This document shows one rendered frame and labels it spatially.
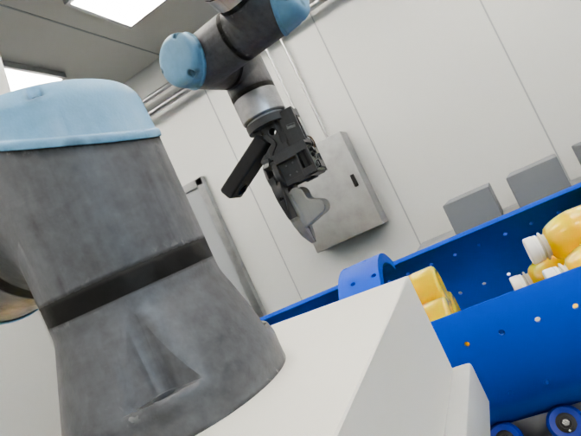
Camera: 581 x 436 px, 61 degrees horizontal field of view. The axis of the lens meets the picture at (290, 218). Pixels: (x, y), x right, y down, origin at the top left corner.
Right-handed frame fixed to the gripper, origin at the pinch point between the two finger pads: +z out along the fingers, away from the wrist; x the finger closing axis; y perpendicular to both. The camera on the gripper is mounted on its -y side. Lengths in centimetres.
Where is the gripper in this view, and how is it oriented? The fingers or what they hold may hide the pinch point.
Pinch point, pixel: (306, 237)
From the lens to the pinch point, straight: 80.6
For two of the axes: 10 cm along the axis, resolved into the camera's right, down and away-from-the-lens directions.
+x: 3.0, -0.9, 9.5
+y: 8.6, -4.2, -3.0
